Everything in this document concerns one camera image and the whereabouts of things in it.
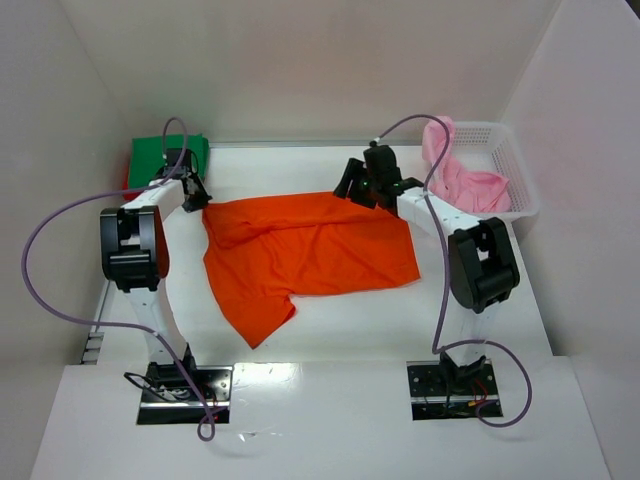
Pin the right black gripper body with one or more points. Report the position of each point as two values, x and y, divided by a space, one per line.
362 185

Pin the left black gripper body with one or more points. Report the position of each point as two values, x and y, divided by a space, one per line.
194 190

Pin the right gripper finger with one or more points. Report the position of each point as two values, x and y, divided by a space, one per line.
344 184
358 173

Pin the orange t shirt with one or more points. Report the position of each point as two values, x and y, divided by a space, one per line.
263 251

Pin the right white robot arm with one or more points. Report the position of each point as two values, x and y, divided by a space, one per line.
480 267

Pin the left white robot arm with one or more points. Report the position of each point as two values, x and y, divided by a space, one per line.
135 256

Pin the folded green t shirt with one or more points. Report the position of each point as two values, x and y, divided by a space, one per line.
146 158

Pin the folded red t shirt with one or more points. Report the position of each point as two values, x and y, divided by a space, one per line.
125 182

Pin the pink t shirt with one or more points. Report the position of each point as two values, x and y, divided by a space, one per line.
468 190

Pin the white plastic basket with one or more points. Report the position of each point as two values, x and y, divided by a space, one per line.
492 147

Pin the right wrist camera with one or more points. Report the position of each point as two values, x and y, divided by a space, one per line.
376 142

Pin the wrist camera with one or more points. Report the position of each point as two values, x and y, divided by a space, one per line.
376 142
170 157

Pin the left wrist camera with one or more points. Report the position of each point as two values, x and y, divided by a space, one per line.
170 157

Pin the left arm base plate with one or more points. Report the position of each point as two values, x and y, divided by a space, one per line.
215 395

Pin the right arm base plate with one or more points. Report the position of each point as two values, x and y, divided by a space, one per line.
435 394

